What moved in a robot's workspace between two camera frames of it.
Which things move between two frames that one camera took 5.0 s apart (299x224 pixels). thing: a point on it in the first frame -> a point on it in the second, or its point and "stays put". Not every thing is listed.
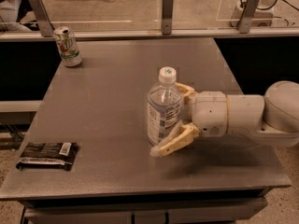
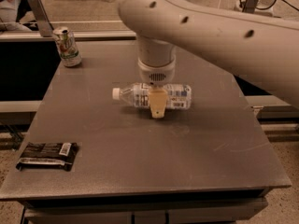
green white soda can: [68, 47] stays put
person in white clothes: [9, 11] stays put
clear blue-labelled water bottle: [164, 105] -> [137, 95]
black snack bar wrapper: [56, 155] stays put
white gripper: [210, 113] -> [156, 73]
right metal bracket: [249, 8] stays put
